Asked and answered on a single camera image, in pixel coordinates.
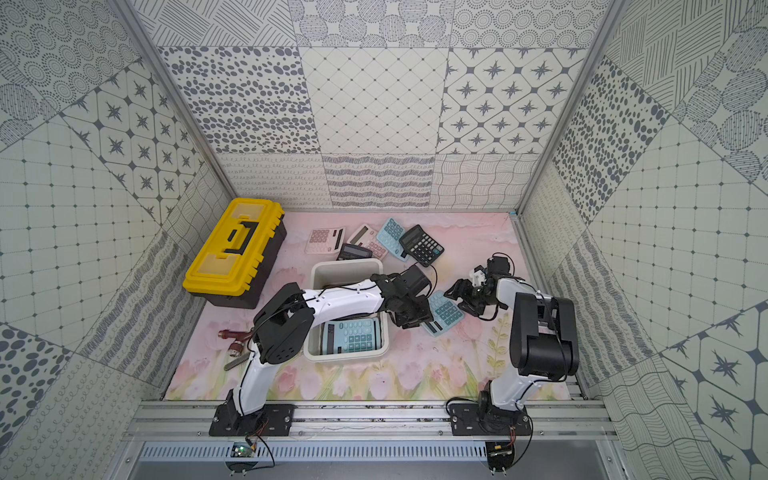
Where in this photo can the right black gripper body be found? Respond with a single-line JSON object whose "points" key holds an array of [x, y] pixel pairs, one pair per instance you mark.
{"points": [[478, 293]]}

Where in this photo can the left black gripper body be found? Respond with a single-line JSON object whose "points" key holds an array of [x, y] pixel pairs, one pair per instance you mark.
{"points": [[414, 307]]}

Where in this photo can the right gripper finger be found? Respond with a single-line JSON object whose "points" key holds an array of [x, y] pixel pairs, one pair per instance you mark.
{"points": [[461, 289], [473, 307]]}

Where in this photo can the black calculator back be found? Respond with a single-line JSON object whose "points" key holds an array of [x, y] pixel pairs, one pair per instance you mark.
{"points": [[421, 246]]}

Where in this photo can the white plastic storage box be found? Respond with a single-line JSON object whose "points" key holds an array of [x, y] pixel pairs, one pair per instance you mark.
{"points": [[338, 273]]}

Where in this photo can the small black calculator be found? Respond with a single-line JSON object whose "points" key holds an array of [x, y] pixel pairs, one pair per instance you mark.
{"points": [[353, 252]]}

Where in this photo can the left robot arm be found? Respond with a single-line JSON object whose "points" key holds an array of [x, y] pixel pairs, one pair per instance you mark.
{"points": [[282, 325]]}

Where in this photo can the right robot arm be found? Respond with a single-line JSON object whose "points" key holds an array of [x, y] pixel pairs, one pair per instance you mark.
{"points": [[543, 340]]}

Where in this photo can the small blue calculator back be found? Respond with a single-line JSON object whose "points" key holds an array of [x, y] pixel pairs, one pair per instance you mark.
{"points": [[389, 237]]}

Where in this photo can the pink calculator back middle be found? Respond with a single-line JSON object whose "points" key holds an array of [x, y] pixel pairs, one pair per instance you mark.
{"points": [[366, 237]]}

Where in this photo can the pink calculator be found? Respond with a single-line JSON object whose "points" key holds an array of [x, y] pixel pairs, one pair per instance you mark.
{"points": [[325, 241], [366, 237]]}

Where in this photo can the pink calculator back left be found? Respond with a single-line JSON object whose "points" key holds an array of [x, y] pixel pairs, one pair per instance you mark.
{"points": [[325, 241]]}

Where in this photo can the metal clamp tool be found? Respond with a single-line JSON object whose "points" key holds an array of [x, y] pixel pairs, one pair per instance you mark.
{"points": [[241, 348]]}

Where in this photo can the yellow black toolbox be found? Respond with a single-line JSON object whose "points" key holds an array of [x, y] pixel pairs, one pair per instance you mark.
{"points": [[232, 267]]}

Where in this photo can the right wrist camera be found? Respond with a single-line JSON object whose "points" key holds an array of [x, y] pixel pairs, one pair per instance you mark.
{"points": [[478, 277]]}

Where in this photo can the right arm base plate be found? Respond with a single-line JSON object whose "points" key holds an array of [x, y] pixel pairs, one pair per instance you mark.
{"points": [[491, 419]]}

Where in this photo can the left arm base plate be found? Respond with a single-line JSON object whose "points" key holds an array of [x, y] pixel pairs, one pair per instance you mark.
{"points": [[252, 419]]}

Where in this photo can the aluminium rail frame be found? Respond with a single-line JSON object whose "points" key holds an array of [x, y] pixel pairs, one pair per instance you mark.
{"points": [[358, 431]]}

